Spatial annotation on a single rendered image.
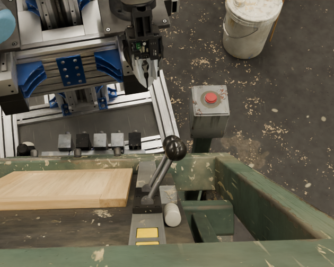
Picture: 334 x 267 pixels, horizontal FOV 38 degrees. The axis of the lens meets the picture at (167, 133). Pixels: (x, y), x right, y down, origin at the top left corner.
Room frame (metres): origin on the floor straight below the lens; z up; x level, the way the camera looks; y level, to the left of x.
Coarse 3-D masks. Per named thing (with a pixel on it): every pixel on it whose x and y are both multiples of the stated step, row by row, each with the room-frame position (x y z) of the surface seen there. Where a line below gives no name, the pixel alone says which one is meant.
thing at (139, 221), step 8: (144, 168) 0.53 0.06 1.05; (152, 168) 0.53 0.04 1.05; (144, 176) 0.45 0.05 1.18; (136, 184) 0.39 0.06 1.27; (144, 184) 0.39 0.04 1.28; (136, 216) 0.23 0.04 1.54; (144, 216) 0.23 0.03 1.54; (152, 216) 0.24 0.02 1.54; (160, 216) 0.24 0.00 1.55; (136, 224) 0.21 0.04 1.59; (144, 224) 0.21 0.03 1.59; (152, 224) 0.21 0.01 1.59; (160, 224) 0.21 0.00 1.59; (136, 232) 0.19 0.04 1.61; (160, 232) 0.19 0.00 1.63; (136, 240) 0.17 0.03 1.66; (144, 240) 0.17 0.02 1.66; (152, 240) 0.17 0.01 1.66; (160, 240) 0.17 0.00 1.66
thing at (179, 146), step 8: (168, 144) 0.36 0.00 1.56; (176, 144) 0.36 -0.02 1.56; (184, 144) 0.36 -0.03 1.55; (168, 152) 0.35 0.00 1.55; (176, 152) 0.34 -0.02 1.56; (184, 152) 0.35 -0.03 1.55; (168, 160) 0.34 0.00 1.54; (176, 160) 0.34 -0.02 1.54; (168, 168) 0.33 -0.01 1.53; (160, 176) 0.31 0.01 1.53; (160, 184) 0.30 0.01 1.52; (152, 192) 0.29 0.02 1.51; (144, 200) 0.27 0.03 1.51; (152, 200) 0.27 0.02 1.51
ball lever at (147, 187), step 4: (168, 136) 0.43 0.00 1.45; (172, 136) 0.43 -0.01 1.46; (176, 136) 0.43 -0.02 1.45; (164, 140) 0.42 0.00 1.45; (168, 140) 0.42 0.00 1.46; (164, 144) 0.41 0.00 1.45; (164, 148) 0.40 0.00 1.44; (164, 156) 0.39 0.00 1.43; (164, 160) 0.39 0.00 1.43; (160, 164) 0.38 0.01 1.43; (156, 168) 0.37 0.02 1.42; (160, 168) 0.37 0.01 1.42; (156, 172) 0.36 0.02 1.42; (152, 176) 0.36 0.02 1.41; (156, 176) 0.36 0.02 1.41; (152, 180) 0.35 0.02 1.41; (148, 184) 0.34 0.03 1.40; (152, 184) 0.34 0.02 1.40; (144, 188) 0.33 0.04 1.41; (148, 188) 0.33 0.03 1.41
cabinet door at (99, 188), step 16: (16, 176) 0.51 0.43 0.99; (32, 176) 0.51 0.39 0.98; (48, 176) 0.51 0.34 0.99; (64, 176) 0.51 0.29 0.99; (80, 176) 0.51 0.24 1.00; (96, 176) 0.51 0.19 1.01; (112, 176) 0.50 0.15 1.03; (128, 176) 0.50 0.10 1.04; (0, 192) 0.38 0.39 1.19; (16, 192) 0.38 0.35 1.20; (32, 192) 0.38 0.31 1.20; (48, 192) 0.38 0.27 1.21; (64, 192) 0.39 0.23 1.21; (80, 192) 0.39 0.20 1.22; (96, 192) 0.39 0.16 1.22; (112, 192) 0.38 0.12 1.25; (128, 192) 0.41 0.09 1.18; (0, 208) 0.31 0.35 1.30; (16, 208) 0.31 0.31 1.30; (32, 208) 0.32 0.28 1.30; (48, 208) 0.32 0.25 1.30; (64, 208) 0.32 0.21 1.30
